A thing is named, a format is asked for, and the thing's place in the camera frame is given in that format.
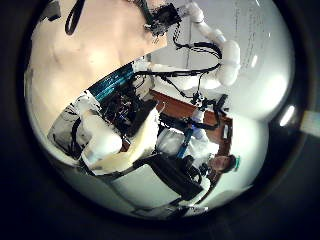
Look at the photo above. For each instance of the seated operator person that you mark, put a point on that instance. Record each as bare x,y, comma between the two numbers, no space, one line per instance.
223,163

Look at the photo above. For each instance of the brown wooden cabinet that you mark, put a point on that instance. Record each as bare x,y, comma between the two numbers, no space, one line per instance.
181,108

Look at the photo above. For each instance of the teal striped panel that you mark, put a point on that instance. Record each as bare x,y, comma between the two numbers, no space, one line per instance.
111,81

